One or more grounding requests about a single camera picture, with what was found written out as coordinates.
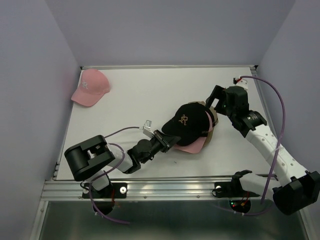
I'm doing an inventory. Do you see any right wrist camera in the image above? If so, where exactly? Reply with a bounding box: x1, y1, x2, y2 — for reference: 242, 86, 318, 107
233, 77, 249, 91

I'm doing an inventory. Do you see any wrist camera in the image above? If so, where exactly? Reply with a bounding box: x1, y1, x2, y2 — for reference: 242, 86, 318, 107
233, 77, 249, 91
142, 120, 154, 138

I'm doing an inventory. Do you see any purple cable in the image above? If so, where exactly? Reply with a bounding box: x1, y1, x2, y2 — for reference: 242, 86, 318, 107
87, 126, 151, 225
212, 76, 287, 216

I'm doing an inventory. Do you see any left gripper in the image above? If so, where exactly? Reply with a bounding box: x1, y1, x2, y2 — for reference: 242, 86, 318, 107
139, 129, 181, 164

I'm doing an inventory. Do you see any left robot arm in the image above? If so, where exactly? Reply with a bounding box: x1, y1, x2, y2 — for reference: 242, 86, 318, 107
64, 130, 181, 199

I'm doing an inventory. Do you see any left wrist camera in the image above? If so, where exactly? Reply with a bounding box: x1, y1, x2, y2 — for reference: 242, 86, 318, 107
142, 120, 154, 138

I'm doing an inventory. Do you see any black cap with sport text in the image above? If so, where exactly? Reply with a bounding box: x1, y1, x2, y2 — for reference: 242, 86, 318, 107
206, 107, 219, 129

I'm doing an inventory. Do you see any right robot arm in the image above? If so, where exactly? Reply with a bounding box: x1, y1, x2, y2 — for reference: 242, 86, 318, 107
205, 85, 320, 216

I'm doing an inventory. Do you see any pink cap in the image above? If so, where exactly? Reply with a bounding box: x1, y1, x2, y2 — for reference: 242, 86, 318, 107
71, 69, 111, 107
173, 113, 215, 154

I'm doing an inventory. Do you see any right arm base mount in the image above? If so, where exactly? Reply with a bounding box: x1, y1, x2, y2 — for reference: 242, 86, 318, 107
211, 181, 257, 216

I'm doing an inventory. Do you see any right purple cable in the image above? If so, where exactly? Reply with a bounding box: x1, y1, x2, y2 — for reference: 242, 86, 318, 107
212, 76, 287, 216

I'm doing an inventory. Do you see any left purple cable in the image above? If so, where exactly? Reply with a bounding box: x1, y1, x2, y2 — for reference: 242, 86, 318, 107
87, 126, 151, 225

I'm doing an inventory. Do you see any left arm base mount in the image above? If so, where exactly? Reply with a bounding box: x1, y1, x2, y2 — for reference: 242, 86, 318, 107
91, 182, 128, 215

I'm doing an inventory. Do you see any top beige cap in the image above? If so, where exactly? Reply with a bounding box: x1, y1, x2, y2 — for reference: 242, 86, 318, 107
186, 101, 219, 154

